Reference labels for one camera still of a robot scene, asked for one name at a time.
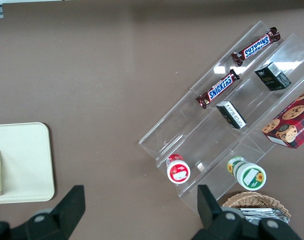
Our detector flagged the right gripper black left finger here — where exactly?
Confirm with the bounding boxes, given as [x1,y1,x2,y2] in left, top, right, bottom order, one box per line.
[24,184,86,240]

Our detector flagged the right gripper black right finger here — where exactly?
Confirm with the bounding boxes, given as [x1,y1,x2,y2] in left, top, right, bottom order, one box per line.
[191,184,244,240]

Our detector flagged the small tan wicker basket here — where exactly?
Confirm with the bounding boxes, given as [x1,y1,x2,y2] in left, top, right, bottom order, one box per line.
[221,191,291,223]

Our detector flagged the cream plastic tray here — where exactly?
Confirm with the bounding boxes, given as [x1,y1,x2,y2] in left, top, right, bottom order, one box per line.
[0,121,55,205]

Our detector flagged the red lid snack cup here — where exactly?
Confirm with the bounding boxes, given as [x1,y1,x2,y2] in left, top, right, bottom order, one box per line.
[166,153,191,185]

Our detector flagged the silver foil packets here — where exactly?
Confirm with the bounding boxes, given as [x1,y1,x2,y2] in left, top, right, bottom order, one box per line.
[238,207,290,225]

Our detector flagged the green lid snack cup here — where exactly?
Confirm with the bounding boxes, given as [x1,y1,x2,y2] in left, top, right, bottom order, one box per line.
[227,156,267,191]

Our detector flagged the clear acrylic tiered display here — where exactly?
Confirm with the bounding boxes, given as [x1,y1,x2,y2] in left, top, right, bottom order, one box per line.
[138,20,304,217]

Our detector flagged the small black carton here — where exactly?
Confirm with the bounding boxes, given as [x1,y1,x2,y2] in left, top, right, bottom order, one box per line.
[216,100,247,130]
[254,61,292,92]

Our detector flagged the red tartan cookie box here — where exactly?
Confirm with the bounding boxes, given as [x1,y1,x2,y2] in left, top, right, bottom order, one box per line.
[262,85,304,150]

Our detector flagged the brown Snickers bar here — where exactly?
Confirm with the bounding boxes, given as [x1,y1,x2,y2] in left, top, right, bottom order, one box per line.
[231,26,282,67]
[195,69,241,110]

